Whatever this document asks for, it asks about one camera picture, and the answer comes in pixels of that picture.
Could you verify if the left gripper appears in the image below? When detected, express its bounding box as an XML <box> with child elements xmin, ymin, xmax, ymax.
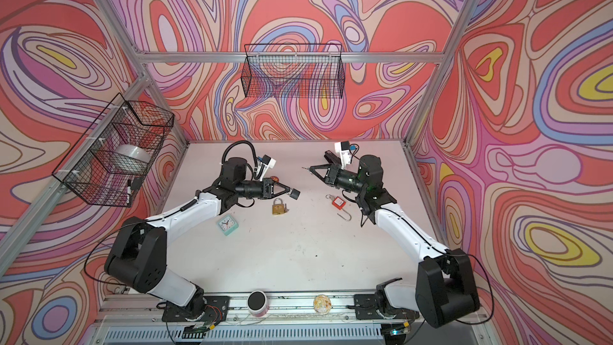
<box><xmin>234</xmin><ymin>180</ymin><xmax>289</xmax><ymax>201</ymax></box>

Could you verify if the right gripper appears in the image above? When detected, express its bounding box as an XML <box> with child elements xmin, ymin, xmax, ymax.
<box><xmin>310</xmin><ymin>163</ymin><xmax>367</xmax><ymax>195</ymax></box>

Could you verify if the small black padlock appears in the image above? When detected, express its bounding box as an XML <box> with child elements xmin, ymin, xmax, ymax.
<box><xmin>290</xmin><ymin>189</ymin><xmax>300</xmax><ymax>200</ymax></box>

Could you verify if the brass padlock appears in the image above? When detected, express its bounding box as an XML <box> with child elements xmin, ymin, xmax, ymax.
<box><xmin>271</xmin><ymin>198</ymin><xmax>288</xmax><ymax>216</ymax></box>

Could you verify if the red padlock with keys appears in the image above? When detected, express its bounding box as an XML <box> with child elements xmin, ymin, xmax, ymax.
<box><xmin>326</xmin><ymin>194</ymin><xmax>352</xmax><ymax>222</ymax></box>

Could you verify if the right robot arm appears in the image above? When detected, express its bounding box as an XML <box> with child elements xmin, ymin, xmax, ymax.
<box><xmin>308</xmin><ymin>155</ymin><xmax>481</xmax><ymax>328</ymax></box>

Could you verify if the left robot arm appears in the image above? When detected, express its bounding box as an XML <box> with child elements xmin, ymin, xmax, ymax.
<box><xmin>105</xmin><ymin>149</ymin><xmax>300</xmax><ymax>321</ymax></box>

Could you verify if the black stapler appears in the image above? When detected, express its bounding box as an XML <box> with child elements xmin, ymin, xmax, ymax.
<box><xmin>324</xmin><ymin>150</ymin><xmax>341</xmax><ymax>165</ymax></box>

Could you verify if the mint green alarm clock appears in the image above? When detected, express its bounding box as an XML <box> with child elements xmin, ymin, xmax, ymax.
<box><xmin>216</xmin><ymin>214</ymin><xmax>239</xmax><ymax>236</ymax></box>

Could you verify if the black marker in basket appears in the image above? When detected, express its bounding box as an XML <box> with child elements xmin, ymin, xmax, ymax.
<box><xmin>125</xmin><ymin>179</ymin><xmax>132</xmax><ymax>207</ymax></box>

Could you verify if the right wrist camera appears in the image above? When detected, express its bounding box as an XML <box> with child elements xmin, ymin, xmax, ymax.
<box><xmin>335</xmin><ymin>141</ymin><xmax>359</xmax><ymax>169</ymax></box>

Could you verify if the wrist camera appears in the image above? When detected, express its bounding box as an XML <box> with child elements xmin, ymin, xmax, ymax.
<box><xmin>335</xmin><ymin>141</ymin><xmax>359</xmax><ymax>169</ymax></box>
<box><xmin>255</xmin><ymin>155</ymin><xmax>276</xmax><ymax>180</ymax></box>

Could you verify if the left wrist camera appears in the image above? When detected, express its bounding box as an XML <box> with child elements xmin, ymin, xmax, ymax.
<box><xmin>255</xmin><ymin>155</ymin><xmax>276</xmax><ymax>180</ymax></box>

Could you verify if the black wire basket back wall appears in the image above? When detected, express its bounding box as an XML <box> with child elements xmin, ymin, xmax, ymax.
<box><xmin>240</xmin><ymin>42</ymin><xmax>346</xmax><ymax>100</ymax></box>

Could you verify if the black wire basket wall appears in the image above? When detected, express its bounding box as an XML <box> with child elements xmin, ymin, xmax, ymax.
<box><xmin>240</xmin><ymin>42</ymin><xmax>346</xmax><ymax>100</ymax></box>
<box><xmin>52</xmin><ymin>94</ymin><xmax>175</xmax><ymax>208</ymax></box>

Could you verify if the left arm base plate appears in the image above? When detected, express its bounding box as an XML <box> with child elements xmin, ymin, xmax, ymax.
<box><xmin>162</xmin><ymin>292</ymin><xmax>230</xmax><ymax>324</ymax></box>

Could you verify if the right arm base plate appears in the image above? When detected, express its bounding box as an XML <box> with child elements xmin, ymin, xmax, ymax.
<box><xmin>346</xmin><ymin>278</ymin><xmax>420</xmax><ymax>322</ymax></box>

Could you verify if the black wire basket left wall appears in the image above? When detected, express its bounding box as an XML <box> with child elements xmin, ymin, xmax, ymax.
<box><xmin>52</xmin><ymin>94</ymin><xmax>175</xmax><ymax>208</ymax></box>

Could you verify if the aluminium front rail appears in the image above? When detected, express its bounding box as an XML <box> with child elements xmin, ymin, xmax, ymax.
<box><xmin>95</xmin><ymin>289</ymin><xmax>494</xmax><ymax>332</ymax></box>

